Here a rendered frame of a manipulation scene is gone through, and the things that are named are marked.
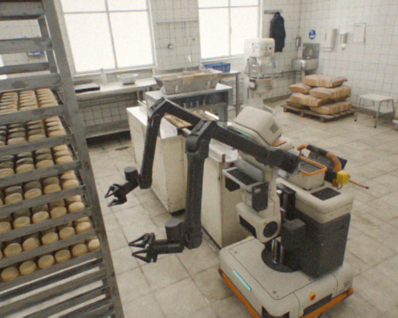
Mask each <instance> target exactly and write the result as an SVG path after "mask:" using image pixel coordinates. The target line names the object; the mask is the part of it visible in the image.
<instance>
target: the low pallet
mask: <svg viewBox="0 0 398 318"><path fill-rule="evenodd" d="M280 107H283V112H284V113H289V112H292V111H298V112H299V111H300V117H303V118H304V117H309V116H312V115H313V116H316V117H320V122H321V123H327V122H329V121H334V120H336V119H341V118H342V117H347V116H349V115H353V114H354V113H355V112H357V109H352V108H350V109H348V110H346V111H342V112H338V113H334V114H331V115H328V114H324V113H317V112H314V111H312V110H311V109H310V108H309V107H307V108H300V107H293V106H291V105H289V104H284V105H280Z"/></svg>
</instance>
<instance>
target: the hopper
mask: <svg viewBox="0 0 398 318"><path fill-rule="evenodd" d="M199 73H205V74H206V75H200V76H195V75H194V74H199ZM222 74H223V72H219V71H215V70H209V68H208V70H198V71H191V72H180V73H175V74H164V75H158V76H152V77H153V79H154V80H155V81H156V83H157V84H158V86H159V88H160V89H161V91H162V92H163V93H165V94H167V95H170V94H175V93H184V92H189V91H198V90H203V89H212V88H216V86H217V84H218V82H219V80H220V78H221V76H222ZM178 76H183V78H177V77H178ZM187 76H189V77H187Z"/></svg>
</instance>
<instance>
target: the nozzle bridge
mask: <svg viewBox="0 0 398 318"><path fill-rule="evenodd" d="M212 94H213V100H212ZM199 95H200V96H199ZM162 96H164V97H166V98H167V99H168V100H169V101H171V102H172V103H174V104H176V102H178V104H179V98H180V107H182V108H184V107H183V101H185V104H186V110H188V111H199V110H203V109H210V108H214V107H218V119H219V120H221V121H223V122H227V121H228V106H232V105H233V87H229V86H226V85H222V84H219V83H218V84H217V86H216V88H212V89H203V90H198V91H189V92H184V93H175V94H170V95H167V94H165V93H163V92H162V91H161V90H160V91H150V92H145V101H146V108H147V110H148V109H149V107H152V106H153V105H154V104H155V103H156V102H157V101H158V100H159V99H160V98H161V97H162ZM193 96H194V104H193ZM185 97H186V98H185ZM203 97H204V100H205V106H203ZM209 97H211V101H212V104H211V105H209ZM197 99H198V101H199V102H200V104H199V107H197V105H196V102H197ZM190 100H192V104H193V108H190Z"/></svg>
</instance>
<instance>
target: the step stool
mask: <svg viewBox="0 0 398 318"><path fill-rule="evenodd" d="M362 98H363V99H368V100H371V101H373V107H367V108H365V109H369V110H372V111H373V118H375V111H376V112H377V115H376V118H375V125H374V128H376V123H377V119H378V116H380V115H386V114H391V113H392V114H393V118H394V115H395V113H394V111H396V110H395V109H394V108H395V105H394V104H393V98H392V97H388V96H384V95H379V94H376V93H370V94H366V95H362V96H360V103H359V107H358V109H357V112H356V118H355V119H354V122H356V119H357V115H358V112H359V110H363V109H360V104H361V100H362ZM374 101H377V102H380V103H379V105H378V106H374ZM384 101H392V107H393V109H390V108H386V107H382V106H381V103H382V102H384ZM379 113H384V114H380V115H379Z"/></svg>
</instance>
